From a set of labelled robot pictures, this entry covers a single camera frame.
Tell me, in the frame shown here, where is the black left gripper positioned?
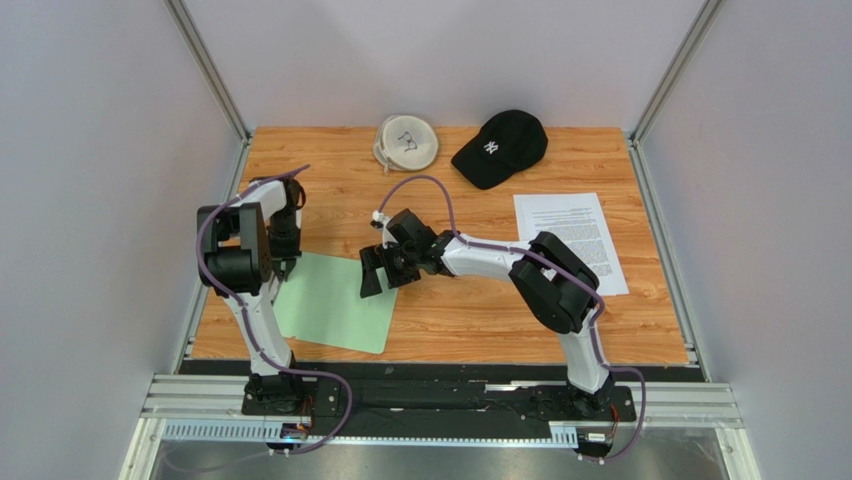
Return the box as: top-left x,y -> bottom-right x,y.
267,209 -> 303,278

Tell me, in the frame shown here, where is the green clipboard folder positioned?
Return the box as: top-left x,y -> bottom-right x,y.
273,252 -> 397,354

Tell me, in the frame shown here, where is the printed white document sheet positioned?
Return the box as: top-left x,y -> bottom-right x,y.
513,193 -> 629,297

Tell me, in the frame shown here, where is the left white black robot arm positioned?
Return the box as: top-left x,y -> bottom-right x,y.
195,176 -> 306,411

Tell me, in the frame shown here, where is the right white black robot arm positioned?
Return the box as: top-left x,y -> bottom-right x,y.
359,209 -> 614,404

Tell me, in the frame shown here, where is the black baseball cap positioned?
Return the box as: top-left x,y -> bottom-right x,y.
451,109 -> 549,190

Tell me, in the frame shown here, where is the aluminium frame rail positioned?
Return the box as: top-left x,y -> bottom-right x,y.
140,362 -> 759,479

